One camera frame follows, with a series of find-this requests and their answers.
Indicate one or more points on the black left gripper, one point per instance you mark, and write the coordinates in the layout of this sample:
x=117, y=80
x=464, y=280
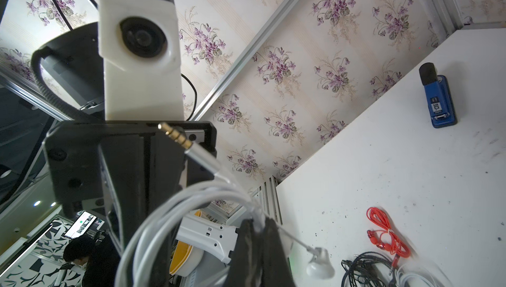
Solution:
x=119, y=171

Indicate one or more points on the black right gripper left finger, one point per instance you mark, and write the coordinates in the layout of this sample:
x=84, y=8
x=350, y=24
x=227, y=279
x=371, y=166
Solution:
x=246, y=263

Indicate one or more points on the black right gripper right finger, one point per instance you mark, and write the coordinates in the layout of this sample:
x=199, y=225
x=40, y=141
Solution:
x=275, y=266

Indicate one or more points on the white wired earphones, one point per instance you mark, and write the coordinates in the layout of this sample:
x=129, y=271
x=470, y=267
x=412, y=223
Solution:
x=189, y=208
x=408, y=277

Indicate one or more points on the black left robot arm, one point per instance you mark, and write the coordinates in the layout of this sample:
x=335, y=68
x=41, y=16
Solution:
x=69, y=74

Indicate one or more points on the person with black hair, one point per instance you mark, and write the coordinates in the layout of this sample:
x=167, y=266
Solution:
x=100, y=259

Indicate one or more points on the blue stapler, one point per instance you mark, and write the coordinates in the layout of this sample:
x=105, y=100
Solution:
x=438, y=97

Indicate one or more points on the black wired earphones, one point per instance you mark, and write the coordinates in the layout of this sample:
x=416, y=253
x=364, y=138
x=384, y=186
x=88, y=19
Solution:
x=363, y=270

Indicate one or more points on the red wired earphones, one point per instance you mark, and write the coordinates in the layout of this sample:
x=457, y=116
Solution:
x=385, y=238

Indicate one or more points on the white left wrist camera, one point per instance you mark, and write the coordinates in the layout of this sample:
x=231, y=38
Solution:
x=139, y=43

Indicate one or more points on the aluminium frame rail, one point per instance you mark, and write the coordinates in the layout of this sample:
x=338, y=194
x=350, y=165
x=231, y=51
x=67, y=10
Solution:
x=265, y=32

